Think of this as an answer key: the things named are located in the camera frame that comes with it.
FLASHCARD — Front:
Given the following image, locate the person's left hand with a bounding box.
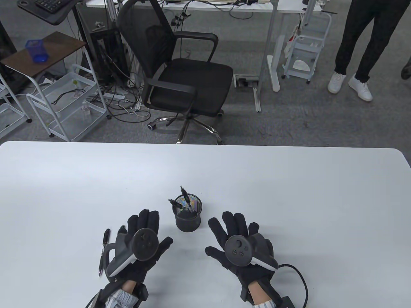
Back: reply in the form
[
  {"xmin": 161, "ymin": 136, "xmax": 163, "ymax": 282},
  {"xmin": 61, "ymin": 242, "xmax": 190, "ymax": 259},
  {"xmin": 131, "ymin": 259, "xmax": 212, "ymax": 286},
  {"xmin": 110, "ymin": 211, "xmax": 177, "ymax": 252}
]
[{"xmin": 106, "ymin": 209, "xmax": 174, "ymax": 285}]

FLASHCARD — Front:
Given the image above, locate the person's right hand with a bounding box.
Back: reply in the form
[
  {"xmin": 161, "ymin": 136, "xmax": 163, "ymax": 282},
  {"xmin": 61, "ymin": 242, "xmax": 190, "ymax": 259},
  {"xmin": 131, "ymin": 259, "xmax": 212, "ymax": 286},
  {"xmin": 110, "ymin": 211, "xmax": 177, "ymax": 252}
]
[{"xmin": 205, "ymin": 211, "xmax": 280, "ymax": 287}]

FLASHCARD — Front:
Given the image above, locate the black click pen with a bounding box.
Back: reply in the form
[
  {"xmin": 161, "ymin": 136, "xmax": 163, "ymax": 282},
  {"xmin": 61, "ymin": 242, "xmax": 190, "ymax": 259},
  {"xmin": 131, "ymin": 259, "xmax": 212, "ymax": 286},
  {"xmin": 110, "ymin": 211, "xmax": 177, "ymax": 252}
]
[
  {"xmin": 98, "ymin": 228, "xmax": 111, "ymax": 277},
  {"xmin": 167, "ymin": 198, "xmax": 195, "ymax": 213},
  {"xmin": 180, "ymin": 185, "xmax": 196, "ymax": 213}
]

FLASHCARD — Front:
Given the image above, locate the person's right forearm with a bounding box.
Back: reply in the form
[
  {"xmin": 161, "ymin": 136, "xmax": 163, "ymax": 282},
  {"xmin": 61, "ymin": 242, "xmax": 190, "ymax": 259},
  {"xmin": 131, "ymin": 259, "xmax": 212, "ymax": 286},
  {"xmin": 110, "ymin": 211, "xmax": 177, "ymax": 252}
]
[{"xmin": 248, "ymin": 279, "xmax": 276, "ymax": 308}]

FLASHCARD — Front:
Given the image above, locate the person's left forearm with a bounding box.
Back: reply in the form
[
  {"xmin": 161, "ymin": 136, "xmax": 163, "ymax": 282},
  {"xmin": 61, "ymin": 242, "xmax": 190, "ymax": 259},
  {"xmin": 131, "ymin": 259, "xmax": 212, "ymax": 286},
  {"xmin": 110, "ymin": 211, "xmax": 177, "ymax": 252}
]
[{"xmin": 104, "ymin": 279, "xmax": 142, "ymax": 308}]

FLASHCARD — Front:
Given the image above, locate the grey handheld controller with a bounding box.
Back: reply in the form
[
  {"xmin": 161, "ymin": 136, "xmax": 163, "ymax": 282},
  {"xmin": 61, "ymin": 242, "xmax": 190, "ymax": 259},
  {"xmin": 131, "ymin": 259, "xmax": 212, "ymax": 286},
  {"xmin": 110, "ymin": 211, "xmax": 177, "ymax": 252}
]
[
  {"xmin": 106, "ymin": 227, "xmax": 160, "ymax": 277},
  {"xmin": 224, "ymin": 235, "xmax": 280, "ymax": 270}
]

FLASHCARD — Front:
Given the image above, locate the black mesh pen holder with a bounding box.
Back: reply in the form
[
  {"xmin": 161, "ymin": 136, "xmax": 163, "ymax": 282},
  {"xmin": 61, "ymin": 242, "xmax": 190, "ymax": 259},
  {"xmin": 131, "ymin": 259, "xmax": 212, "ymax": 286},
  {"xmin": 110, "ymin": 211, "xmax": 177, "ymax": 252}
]
[{"xmin": 172, "ymin": 193, "xmax": 203, "ymax": 232}]

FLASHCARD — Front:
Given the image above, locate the black mesh office chair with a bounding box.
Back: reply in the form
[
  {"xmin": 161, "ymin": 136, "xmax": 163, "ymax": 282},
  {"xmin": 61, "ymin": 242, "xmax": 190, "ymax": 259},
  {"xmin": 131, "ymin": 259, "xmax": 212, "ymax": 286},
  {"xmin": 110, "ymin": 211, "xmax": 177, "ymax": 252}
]
[{"xmin": 116, "ymin": 0, "xmax": 234, "ymax": 145}]

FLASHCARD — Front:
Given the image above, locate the metal floor socket box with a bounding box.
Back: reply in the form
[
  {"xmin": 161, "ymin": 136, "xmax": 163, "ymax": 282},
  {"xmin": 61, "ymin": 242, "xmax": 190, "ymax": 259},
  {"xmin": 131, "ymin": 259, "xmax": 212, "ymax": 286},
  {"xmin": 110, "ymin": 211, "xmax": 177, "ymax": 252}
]
[{"xmin": 235, "ymin": 75, "xmax": 259, "ymax": 88}]

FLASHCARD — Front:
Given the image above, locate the white standing desk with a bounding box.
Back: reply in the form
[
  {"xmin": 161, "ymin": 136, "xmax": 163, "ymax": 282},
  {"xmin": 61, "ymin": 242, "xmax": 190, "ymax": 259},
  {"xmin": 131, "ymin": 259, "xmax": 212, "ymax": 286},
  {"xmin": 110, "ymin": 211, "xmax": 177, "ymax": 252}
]
[{"xmin": 86, "ymin": 0, "xmax": 322, "ymax": 113}]

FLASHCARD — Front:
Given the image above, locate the black computer tower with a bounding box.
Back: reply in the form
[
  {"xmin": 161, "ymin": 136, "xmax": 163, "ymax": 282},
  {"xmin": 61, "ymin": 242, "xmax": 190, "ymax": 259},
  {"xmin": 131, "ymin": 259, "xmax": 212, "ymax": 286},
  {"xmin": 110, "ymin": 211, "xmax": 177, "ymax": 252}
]
[{"xmin": 88, "ymin": 27, "xmax": 129, "ymax": 86}]

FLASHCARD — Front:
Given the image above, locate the white tiered rolling cart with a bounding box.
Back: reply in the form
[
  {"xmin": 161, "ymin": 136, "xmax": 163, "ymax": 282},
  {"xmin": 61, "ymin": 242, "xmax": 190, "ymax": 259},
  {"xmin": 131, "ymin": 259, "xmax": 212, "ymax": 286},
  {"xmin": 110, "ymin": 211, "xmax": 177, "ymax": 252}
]
[{"xmin": 282, "ymin": 12, "xmax": 333, "ymax": 84}]

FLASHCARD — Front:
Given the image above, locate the white cart with brown top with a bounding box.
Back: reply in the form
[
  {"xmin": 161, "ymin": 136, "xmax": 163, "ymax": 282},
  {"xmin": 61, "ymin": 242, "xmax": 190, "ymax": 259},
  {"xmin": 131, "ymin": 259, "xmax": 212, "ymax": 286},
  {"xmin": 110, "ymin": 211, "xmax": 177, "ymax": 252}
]
[{"xmin": 0, "ymin": 31, "xmax": 109, "ymax": 142}]

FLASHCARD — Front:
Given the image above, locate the blue mesh pen cup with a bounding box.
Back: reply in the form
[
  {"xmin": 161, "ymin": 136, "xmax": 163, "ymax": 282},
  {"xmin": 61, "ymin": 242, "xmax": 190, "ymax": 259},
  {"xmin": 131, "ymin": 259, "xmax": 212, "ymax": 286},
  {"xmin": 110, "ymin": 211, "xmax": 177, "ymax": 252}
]
[{"xmin": 25, "ymin": 39, "xmax": 49, "ymax": 63}]

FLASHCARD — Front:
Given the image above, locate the black keyboard tray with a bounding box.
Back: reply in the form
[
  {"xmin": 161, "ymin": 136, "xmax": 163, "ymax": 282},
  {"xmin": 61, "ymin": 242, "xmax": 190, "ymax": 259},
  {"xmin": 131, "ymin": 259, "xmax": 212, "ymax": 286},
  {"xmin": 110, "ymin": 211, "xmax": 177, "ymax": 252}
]
[{"xmin": 17, "ymin": 0, "xmax": 80, "ymax": 26}]

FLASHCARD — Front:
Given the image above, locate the black keyboard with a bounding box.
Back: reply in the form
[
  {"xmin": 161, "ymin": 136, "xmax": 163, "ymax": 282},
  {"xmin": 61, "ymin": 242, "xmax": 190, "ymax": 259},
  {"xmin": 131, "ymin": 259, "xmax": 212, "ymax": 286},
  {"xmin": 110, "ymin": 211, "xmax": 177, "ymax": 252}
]
[{"xmin": 34, "ymin": 0, "xmax": 76, "ymax": 13}]

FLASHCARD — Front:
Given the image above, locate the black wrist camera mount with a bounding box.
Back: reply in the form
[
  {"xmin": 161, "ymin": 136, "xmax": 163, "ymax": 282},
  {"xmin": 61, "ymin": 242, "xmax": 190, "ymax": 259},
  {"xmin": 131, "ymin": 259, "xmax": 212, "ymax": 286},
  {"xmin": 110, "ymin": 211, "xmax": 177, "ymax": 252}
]
[
  {"xmin": 136, "ymin": 282, "xmax": 149, "ymax": 302},
  {"xmin": 240, "ymin": 282, "xmax": 297, "ymax": 308}
]

